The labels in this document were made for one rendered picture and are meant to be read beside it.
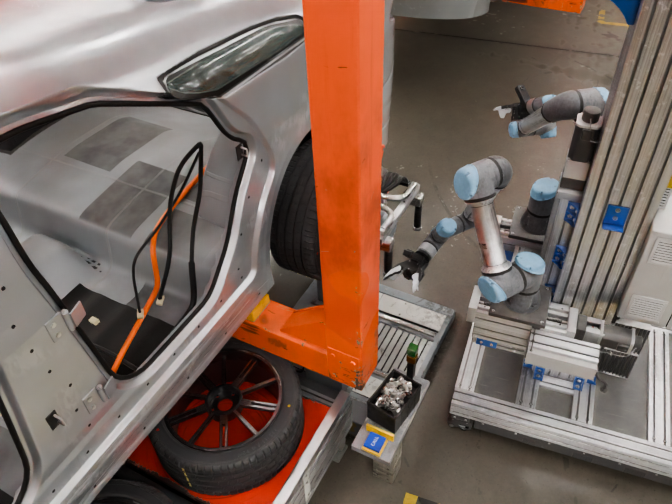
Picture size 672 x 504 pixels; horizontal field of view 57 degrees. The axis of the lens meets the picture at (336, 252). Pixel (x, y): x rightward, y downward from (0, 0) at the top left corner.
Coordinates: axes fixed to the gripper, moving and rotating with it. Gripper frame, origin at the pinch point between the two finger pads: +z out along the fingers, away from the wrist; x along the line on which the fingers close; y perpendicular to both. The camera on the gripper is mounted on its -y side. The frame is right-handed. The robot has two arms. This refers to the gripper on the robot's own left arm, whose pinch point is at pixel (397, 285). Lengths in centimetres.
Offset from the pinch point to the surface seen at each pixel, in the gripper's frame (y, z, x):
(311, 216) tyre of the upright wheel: -23.7, -0.8, 39.5
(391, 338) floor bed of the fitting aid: 85, -15, 32
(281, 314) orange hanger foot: 6, 33, 41
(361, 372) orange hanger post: 14.1, 35.6, -3.4
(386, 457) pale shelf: 34, 55, -24
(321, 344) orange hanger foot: 6.5, 36.0, 15.0
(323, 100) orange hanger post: -104, 14, -7
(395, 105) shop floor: 112, -222, 176
